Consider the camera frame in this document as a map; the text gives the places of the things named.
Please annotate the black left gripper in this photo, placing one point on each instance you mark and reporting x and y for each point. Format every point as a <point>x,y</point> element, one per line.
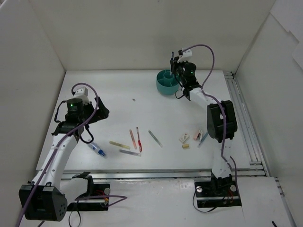
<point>95,109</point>

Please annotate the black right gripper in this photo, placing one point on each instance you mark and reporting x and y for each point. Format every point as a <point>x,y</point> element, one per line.
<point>175,65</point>

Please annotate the orange transparent pen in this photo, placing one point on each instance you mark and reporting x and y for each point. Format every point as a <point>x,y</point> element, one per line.
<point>133,139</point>

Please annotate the red gel pen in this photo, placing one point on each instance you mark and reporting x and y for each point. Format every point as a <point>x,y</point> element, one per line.
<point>139,141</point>

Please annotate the blue ballpoint pen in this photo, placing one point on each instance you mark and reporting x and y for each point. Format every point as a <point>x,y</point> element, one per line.
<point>171,63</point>

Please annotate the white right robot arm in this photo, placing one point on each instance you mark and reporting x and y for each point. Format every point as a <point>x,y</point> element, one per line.
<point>221,123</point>

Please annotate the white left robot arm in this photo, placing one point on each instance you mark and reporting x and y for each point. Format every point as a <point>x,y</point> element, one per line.
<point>43,198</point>

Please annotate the teal round compartment organizer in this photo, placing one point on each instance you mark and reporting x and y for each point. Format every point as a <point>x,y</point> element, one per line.
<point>166,83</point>

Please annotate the white blue correction tape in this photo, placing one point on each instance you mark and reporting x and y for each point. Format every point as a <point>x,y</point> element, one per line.
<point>95,147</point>

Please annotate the yellow transparent pen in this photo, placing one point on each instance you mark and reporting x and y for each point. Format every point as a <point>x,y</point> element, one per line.
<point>119,145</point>

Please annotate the green grey transparent pen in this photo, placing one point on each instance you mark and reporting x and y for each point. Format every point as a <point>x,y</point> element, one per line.
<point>155,138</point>

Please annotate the white boxed eraser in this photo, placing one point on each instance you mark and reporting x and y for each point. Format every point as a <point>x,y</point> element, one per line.
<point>184,138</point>

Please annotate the light blue pen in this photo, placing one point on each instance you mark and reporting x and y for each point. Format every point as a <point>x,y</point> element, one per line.
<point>203,139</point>

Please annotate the small tan eraser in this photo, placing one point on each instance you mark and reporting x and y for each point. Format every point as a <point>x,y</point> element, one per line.
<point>185,146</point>

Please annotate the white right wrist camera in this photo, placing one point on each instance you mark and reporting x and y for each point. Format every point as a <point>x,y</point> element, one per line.
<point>184,55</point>

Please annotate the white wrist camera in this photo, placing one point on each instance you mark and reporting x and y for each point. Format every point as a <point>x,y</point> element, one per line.
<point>82,93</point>
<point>184,55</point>

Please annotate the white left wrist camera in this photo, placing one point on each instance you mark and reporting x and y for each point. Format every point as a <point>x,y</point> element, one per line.
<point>82,93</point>

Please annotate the aluminium front rail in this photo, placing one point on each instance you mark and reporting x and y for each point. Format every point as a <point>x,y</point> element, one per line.
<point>138,174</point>

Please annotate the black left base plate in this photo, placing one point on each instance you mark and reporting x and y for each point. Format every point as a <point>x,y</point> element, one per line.
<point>94,204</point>

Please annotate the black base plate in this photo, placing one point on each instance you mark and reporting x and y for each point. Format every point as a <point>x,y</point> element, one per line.
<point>210,195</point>
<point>94,204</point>

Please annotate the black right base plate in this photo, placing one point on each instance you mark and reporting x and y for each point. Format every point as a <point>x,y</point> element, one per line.
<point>210,195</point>

